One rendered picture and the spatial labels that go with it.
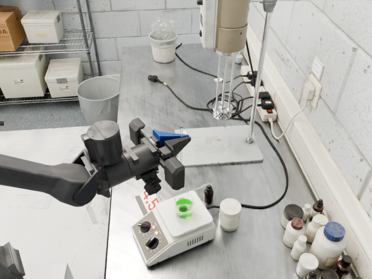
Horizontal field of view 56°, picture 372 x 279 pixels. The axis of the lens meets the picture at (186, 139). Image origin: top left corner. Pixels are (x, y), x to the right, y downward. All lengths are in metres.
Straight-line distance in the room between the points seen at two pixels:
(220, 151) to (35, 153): 0.66
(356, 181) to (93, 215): 0.75
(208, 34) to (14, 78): 2.32
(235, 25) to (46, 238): 0.79
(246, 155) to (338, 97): 0.36
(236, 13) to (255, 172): 0.52
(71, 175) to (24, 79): 2.49
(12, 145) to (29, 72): 1.69
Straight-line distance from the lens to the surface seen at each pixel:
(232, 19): 0.99
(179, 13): 3.17
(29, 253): 1.07
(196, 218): 0.94
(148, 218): 0.99
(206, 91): 1.57
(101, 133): 0.63
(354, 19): 1.04
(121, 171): 0.67
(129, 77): 1.70
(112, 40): 3.26
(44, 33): 2.98
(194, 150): 1.24
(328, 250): 0.95
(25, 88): 3.16
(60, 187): 0.65
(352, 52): 1.04
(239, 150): 1.26
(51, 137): 1.41
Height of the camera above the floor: 1.74
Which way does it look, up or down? 40 degrees down
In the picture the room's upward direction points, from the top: straight up
